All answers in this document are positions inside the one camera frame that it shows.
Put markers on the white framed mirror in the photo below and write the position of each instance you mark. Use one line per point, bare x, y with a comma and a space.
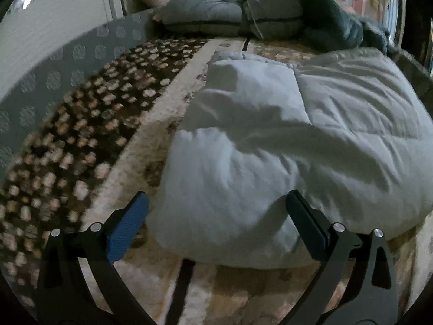
393, 16

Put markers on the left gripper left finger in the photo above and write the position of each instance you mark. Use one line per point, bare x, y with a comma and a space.
63, 296

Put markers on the dark blue-grey quilt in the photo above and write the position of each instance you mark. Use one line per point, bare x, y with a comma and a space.
320, 24

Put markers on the white sliding wardrobe door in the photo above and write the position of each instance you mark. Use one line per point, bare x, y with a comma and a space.
31, 30

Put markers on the grey patterned bed surround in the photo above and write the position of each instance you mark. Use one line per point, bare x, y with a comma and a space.
67, 67

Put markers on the light blue puffer jacket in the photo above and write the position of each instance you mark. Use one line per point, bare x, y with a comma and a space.
346, 129

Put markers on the floral patterned bed blanket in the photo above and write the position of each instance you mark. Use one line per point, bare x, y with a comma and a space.
171, 290

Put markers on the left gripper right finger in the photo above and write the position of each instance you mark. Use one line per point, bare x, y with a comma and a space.
356, 281

